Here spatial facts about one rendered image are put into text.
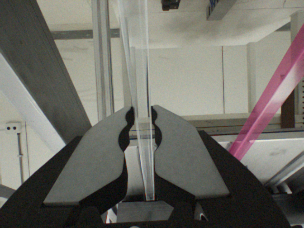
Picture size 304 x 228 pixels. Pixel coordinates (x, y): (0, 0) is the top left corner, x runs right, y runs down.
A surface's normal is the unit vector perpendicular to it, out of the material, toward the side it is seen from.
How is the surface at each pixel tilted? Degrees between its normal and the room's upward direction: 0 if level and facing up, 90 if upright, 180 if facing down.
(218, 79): 90
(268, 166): 48
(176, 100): 89
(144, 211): 138
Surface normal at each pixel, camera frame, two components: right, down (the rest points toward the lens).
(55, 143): 0.04, 0.70
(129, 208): -0.02, -0.71
